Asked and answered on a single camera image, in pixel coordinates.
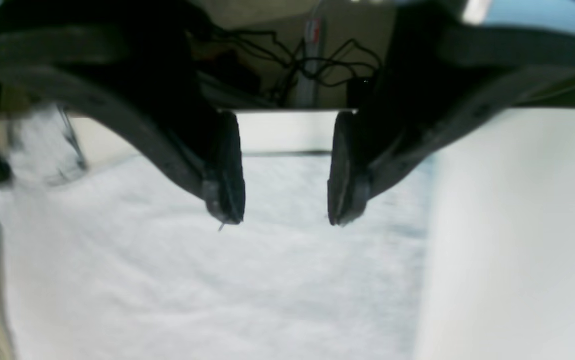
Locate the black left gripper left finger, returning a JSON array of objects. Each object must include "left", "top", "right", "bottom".
[{"left": 0, "top": 0, "right": 246, "bottom": 224}]

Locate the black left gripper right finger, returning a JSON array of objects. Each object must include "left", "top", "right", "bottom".
[{"left": 327, "top": 5, "right": 575, "bottom": 226}]

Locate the grey T-shirt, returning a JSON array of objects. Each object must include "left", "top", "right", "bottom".
[{"left": 0, "top": 106, "right": 435, "bottom": 360}]

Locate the black cable bundle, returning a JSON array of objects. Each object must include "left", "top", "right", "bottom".
[{"left": 212, "top": 27, "right": 383, "bottom": 108}]

